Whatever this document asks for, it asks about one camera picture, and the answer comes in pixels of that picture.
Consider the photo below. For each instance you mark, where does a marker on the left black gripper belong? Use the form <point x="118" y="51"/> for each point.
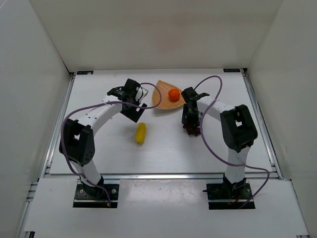
<point x="135" y="113"/>

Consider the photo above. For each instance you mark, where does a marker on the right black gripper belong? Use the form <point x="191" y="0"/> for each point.
<point x="190" y="119"/>

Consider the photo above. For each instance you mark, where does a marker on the purple fake grape bunch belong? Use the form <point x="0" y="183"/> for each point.
<point x="192" y="130"/>

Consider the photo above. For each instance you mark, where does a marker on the yellow fake mango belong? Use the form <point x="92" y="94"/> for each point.
<point x="140" y="133"/>

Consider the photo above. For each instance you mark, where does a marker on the orange fake tangerine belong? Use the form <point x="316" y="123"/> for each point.
<point x="174" y="95"/>

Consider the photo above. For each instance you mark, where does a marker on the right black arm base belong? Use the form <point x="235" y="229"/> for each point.
<point x="229" y="196"/>

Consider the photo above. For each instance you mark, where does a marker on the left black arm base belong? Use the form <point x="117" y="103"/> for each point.
<point x="91" y="197"/>

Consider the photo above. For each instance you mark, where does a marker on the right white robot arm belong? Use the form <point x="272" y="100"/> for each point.
<point x="238" y="132"/>

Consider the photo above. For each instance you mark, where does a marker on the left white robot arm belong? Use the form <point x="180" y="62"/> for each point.
<point x="77" y="136"/>

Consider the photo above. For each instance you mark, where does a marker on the woven wicker fruit bowl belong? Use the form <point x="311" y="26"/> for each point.
<point x="160" y="94"/>

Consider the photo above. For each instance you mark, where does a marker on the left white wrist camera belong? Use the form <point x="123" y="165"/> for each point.
<point x="142" y="93"/>

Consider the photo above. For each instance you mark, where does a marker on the right black corner bracket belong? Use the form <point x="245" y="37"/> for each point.
<point x="231" y="70"/>

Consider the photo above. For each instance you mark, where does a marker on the black corner bracket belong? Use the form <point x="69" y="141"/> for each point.
<point x="231" y="70"/>
<point x="85" y="72"/>

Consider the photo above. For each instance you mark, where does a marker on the left black corner bracket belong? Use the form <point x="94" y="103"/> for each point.
<point x="85" y="72"/>

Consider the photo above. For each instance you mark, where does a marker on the right aluminium frame rail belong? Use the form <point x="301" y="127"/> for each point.
<point x="287" y="114"/>

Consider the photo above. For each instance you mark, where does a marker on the aluminium frame rail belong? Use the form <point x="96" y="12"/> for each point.
<point x="47" y="160"/>
<point x="287" y="114"/>
<point x="273" y="175"/>

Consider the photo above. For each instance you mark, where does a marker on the left aluminium frame rail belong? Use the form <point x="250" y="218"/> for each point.
<point x="47" y="160"/>

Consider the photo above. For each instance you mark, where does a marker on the front aluminium frame rail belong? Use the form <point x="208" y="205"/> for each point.
<point x="273" y="175"/>

